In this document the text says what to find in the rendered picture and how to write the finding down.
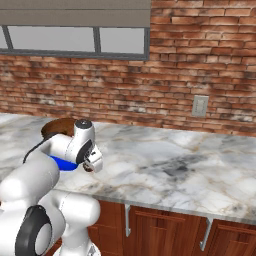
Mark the grey framed window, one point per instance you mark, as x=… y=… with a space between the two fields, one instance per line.
x=66 y=40

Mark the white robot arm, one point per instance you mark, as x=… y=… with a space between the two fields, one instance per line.
x=30 y=186

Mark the brown cupcake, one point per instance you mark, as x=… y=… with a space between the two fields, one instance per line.
x=88 y=167

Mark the grey wall outlet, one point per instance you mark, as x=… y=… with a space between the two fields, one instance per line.
x=200 y=106

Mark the grey window blind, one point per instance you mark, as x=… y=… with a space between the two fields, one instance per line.
x=73 y=13

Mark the brown round wooden tray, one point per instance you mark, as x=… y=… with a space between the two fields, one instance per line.
x=59 y=126

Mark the blue bowl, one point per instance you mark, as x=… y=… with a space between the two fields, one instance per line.
x=66 y=164

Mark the brown wooden cupboard door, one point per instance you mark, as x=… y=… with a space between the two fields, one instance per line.
x=233 y=240
x=163 y=233
x=110 y=226

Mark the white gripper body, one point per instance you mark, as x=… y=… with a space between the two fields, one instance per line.
x=96 y=162

